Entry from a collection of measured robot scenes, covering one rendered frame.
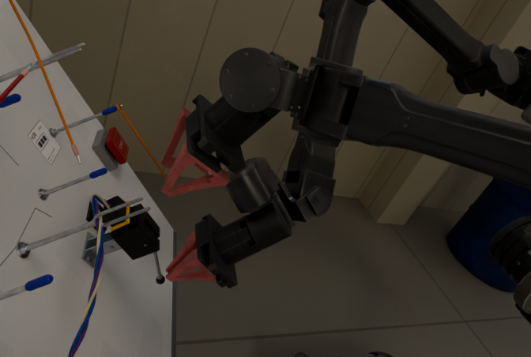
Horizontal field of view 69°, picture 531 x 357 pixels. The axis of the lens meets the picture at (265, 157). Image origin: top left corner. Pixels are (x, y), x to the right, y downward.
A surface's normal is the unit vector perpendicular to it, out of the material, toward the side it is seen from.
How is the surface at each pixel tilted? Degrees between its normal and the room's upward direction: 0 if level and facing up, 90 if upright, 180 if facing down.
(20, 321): 50
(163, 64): 90
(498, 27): 90
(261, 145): 90
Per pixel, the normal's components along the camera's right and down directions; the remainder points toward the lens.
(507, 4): -0.88, -0.14
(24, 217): 0.93, -0.36
